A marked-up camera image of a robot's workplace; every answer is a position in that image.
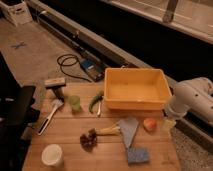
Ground white paper cup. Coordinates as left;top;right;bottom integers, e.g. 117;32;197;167
41;144;63;167

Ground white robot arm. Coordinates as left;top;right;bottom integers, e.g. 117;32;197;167
163;77;213;131

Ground green chili pepper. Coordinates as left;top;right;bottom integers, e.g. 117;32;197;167
89;91;104;114

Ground yellow plastic bin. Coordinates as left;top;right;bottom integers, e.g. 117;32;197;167
104;68;171;110

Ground blue power device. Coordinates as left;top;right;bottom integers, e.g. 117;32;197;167
80;59;94;70

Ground green translucent cup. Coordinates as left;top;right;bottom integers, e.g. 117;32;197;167
69;95;81;112

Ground yellow banana toy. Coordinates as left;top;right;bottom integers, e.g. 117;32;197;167
96;125;120;135

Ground grey blue cloth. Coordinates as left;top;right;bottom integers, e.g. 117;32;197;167
118;117;139;148

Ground wooden block brush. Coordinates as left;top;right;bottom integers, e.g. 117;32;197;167
44;77;66;101

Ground orange peach toy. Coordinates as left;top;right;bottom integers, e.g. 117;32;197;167
143;118;157;131

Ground dark grape bunch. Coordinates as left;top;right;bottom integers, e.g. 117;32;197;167
80;129;97;152

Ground blue sponge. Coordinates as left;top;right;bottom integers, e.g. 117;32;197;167
126;147;149;164

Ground black chair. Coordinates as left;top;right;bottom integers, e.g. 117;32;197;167
0;52;40;171

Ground white cardboard box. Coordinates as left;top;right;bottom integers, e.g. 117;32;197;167
0;0;32;26

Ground black cable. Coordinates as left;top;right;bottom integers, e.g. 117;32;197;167
56;53;93;83

